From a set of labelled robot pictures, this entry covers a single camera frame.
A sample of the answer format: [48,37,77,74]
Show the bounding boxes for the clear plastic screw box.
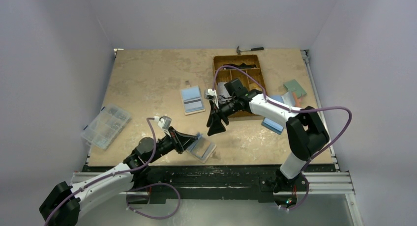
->
[81,104,131,150]

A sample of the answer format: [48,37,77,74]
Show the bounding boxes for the purple cable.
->
[44,117,181,226]
[212,65,353,212]

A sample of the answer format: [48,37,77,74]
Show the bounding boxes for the green card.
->
[284,79,307,98]

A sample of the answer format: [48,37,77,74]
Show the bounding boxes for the hammer with black handle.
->
[236,46,264,55]

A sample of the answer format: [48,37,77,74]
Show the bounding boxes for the woven wicker tray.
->
[212,55,267,106]

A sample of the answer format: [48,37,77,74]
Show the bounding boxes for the open beige card holder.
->
[180,81,206,115]

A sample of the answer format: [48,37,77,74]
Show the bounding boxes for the beige snap card holder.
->
[186,133,217,164]

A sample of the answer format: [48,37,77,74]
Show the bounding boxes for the black object in tray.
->
[223,63,257,69]

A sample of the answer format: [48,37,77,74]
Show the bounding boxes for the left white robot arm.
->
[39,127,202,226]

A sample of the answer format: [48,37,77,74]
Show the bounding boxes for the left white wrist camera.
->
[154,115,172,130]

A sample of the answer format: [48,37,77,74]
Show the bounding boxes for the black front rail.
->
[81,164,339,205]

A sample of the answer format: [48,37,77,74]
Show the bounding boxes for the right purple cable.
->
[212,65,353,212]

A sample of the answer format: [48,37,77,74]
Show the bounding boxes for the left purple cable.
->
[44,117,181,226]

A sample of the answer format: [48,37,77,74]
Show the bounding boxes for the blue card holder front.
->
[261,118,284,135]

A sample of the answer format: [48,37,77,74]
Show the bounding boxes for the open blue pink card holder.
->
[270,91,301,108]

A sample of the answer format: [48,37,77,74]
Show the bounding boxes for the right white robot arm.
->
[204,79,329,193]

